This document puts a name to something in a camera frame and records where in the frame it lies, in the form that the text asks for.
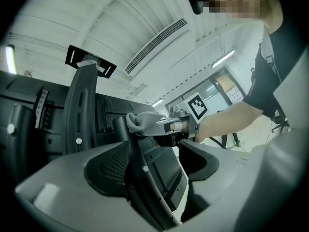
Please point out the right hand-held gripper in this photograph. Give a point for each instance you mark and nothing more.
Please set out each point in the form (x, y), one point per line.
(195, 107)

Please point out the person's head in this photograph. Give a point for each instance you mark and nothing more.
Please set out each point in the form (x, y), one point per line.
(265, 6)

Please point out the black office chair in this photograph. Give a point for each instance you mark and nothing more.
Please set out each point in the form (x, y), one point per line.
(281, 123)

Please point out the person's right forearm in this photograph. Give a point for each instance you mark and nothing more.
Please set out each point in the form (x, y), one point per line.
(224, 122)

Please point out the rectangular ceiling light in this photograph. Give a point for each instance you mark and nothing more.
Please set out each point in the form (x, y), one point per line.
(10, 59)

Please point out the long ceiling light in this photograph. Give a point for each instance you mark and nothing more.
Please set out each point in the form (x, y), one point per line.
(223, 58)
(158, 102)

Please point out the large black television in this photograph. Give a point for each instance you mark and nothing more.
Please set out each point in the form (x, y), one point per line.
(21, 88)

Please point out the person's right hand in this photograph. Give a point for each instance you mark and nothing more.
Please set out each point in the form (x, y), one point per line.
(184, 127)

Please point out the black head-mounted camera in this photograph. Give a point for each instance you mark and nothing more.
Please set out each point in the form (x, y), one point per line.
(196, 1)

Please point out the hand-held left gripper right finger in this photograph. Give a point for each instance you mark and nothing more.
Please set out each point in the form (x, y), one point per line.
(229, 190)

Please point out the person's black shirt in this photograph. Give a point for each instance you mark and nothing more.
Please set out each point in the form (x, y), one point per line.
(289, 57)

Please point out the ceiling air vent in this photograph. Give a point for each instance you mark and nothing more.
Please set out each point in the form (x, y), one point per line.
(157, 45)

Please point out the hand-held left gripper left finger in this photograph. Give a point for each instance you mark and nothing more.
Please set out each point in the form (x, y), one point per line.
(72, 190)

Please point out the black TV stand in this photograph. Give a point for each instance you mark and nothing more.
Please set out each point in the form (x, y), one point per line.
(79, 100)

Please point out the grey cloth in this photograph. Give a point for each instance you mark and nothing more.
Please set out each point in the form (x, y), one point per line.
(142, 122)

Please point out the dark framed glass door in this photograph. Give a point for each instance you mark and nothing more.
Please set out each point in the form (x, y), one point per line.
(217, 91)

